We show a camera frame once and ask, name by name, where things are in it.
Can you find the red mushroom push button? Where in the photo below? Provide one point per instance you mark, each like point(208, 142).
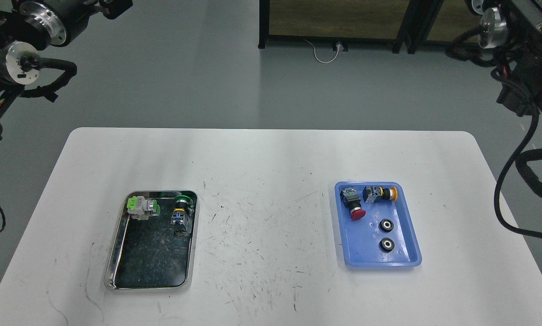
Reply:
point(352, 202)

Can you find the light green push button switch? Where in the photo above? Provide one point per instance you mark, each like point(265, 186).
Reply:
point(141, 208)

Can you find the blue plastic tray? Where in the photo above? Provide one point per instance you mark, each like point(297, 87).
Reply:
point(360, 239)

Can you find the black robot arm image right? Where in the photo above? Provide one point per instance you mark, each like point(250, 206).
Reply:
point(508, 40)

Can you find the yellow push button switch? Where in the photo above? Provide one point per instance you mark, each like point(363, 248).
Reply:
point(372, 194)

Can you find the black gear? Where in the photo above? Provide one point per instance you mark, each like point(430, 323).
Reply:
point(386, 225)
point(387, 244)

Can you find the black robot arm image left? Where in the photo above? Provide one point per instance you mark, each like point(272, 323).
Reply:
point(34, 25)

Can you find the black framed wooden cabinet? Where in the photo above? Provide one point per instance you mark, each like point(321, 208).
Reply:
point(368, 22)

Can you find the dark green push button switch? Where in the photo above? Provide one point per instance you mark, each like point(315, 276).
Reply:
point(182, 215)

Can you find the black framed cabinet right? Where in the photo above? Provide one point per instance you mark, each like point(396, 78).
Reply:
point(437, 22)

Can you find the silver metal tray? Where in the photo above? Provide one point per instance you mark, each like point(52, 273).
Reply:
point(148, 255)

